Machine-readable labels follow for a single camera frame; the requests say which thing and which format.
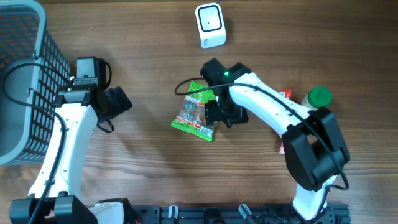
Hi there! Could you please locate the green gummy candy bag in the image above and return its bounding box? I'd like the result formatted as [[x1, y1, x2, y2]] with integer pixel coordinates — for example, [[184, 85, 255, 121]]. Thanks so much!
[[171, 90, 216, 141]]

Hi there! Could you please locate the red snack stick packet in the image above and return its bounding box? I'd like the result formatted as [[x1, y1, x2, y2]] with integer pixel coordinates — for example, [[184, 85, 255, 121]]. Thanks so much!
[[279, 90, 292, 100]]

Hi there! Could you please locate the red small carton box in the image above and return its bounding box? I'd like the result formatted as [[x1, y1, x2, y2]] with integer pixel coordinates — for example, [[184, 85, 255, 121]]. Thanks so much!
[[279, 144, 285, 154]]

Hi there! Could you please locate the green lid spread jar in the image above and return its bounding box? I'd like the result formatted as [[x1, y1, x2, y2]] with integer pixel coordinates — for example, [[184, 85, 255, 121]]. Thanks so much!
[[301, 86, 333, 110]]

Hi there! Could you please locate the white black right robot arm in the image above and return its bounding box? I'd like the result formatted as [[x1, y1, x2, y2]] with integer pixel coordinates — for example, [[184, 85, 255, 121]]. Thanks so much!
[[200, 58, 350, 223]]

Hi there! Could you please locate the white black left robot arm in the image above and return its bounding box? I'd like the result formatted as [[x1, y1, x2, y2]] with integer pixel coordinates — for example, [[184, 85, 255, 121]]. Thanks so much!
[[9, 57, 138, 223]]

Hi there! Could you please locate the white barcode scanner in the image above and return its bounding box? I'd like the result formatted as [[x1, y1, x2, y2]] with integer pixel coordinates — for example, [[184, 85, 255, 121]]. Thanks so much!
[[195, 2, 226, 49]]

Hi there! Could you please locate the grey plastic mesh basket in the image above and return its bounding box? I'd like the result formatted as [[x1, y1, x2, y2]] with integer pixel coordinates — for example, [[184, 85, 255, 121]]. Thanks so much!
[[1, 1, 71, 166]]

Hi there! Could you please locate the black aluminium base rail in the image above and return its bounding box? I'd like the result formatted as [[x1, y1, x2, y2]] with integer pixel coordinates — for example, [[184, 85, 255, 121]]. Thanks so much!
[[73, 203, 351, 224]]

